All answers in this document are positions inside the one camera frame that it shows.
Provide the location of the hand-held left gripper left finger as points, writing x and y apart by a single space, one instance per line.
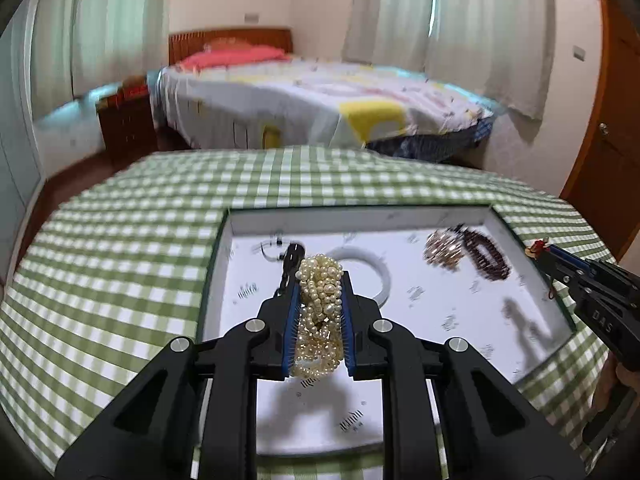
293 335

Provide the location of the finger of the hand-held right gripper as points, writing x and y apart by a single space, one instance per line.
560 272
575 261

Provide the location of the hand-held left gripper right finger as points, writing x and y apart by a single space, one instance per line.
348 340

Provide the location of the red knot gold charm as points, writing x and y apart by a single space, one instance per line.
537 247

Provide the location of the white shallow tray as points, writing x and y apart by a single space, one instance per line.
400 320

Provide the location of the white bangle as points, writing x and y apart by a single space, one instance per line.
362 253

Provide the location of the person's right hand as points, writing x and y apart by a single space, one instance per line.
629 376

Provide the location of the brown wooden door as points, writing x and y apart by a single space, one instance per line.
615 160

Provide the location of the metal door knob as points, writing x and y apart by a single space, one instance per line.
604 129

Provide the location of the blue checked bed skirt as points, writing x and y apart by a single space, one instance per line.
430 142

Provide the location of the green checked tablecloth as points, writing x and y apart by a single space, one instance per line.
125 240

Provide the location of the patterned bed sheet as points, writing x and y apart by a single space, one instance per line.
310 105

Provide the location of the white curtain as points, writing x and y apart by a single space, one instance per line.
490 35
125 25
385 10
52 40

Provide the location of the dark wooden nightstand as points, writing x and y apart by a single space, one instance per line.
127 127

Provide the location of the pink pillow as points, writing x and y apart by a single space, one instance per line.
235 56

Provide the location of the flat red box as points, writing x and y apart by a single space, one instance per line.
134 90

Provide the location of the wooden bed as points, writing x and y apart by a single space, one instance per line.
230 37

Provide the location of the glass door wardrobe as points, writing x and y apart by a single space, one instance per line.
17 150

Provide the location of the light switch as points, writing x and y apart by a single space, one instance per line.
579 53

